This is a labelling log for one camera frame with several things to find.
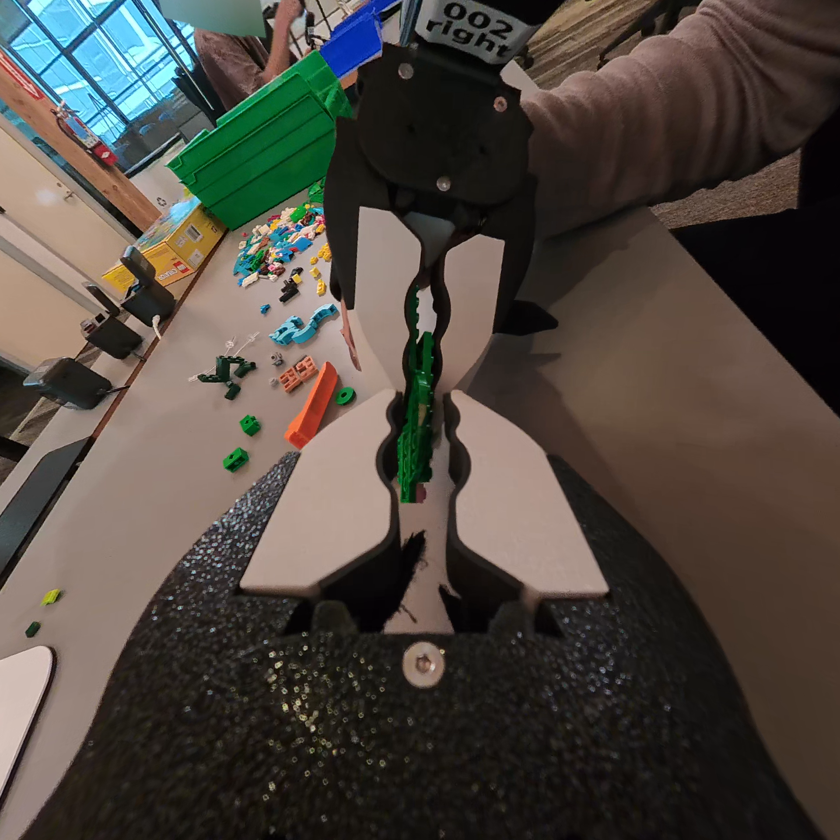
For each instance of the blue plastic bin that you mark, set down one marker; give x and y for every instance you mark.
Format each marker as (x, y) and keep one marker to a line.
(354, 46)

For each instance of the lime lego piece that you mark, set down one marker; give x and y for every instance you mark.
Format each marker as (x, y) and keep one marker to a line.
(51, 597)

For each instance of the red fire extinguisher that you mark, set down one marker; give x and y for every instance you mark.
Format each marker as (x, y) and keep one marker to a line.
(72, 124)

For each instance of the orange brick separator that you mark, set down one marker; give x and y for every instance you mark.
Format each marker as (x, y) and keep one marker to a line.
(313, 410)

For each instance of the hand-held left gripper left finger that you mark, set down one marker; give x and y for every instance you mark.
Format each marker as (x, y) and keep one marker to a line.
(328, 518)

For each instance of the person's right hand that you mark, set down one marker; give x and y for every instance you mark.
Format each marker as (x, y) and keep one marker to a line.
(351, 341)

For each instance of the pile of mixed lego bricks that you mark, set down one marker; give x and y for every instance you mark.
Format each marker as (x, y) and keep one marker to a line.
(282, 246)

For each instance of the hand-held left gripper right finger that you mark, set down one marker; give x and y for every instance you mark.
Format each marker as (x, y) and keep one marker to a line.
(518, 518)

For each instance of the black lego piece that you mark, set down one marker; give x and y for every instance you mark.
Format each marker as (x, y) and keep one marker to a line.
(289, 292)

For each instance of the black charger dock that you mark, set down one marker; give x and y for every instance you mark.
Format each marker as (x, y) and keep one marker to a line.
(148, 295)
(65, 384)
(111, 328)

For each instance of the light blue curved lego piece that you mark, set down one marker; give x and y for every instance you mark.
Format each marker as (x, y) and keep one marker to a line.
(285, 331)
(318, 318)

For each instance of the white recycling bin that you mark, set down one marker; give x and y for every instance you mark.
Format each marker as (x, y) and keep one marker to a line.
(157, 190)

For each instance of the white door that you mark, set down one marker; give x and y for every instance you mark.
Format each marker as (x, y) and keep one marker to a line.
(33, 216)

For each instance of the yellow lego box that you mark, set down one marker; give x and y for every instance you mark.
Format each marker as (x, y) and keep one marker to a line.
(190, 253)

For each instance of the green round lego piece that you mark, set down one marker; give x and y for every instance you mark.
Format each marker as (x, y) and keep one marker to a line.
(344, 395)

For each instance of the black flat panel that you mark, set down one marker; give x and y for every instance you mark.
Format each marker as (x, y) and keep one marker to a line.
(39, 499)

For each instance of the small green lego brick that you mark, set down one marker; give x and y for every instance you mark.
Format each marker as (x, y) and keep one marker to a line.
(235, 458)
(249, 424)

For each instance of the green lego assembly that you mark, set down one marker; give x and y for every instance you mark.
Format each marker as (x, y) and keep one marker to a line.
(420, 407)

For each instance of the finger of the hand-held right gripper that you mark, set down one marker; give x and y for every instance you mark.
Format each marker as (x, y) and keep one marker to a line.
(476, 295)
(384, 289)

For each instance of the large window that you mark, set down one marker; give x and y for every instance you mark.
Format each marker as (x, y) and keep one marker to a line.
(85, 52)

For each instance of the stack of green plastic bins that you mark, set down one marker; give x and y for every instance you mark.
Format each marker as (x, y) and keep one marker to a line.
(262, 157)

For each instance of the person's right forearm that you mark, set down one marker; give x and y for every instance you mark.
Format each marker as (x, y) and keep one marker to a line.
(656, 118)

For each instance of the dark green lego figure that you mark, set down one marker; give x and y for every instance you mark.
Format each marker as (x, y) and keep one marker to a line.
(226, 374)

